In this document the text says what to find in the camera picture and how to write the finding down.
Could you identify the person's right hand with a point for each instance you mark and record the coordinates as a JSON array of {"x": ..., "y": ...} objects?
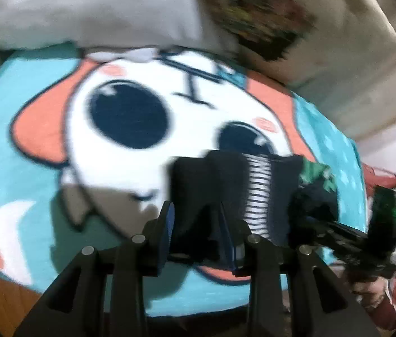
[{"x": 372, "y": 293}]

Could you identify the floral print cream pillow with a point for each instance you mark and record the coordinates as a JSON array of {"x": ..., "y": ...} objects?
[{"x": 308, "y": 42}]

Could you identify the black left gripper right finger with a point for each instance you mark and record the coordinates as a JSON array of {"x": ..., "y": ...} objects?
[{"x": 252, "y": 255}]

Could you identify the grey plush seal pillow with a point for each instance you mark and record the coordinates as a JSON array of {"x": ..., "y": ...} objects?
[{"x": 113, "y": 25}]

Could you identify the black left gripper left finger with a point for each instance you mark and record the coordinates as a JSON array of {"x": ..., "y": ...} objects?
[{"x": 144, "y": 255}]

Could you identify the cartoon dog fleece blanket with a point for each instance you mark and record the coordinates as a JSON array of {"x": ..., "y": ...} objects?
[{"x": 85, "y": 146}]

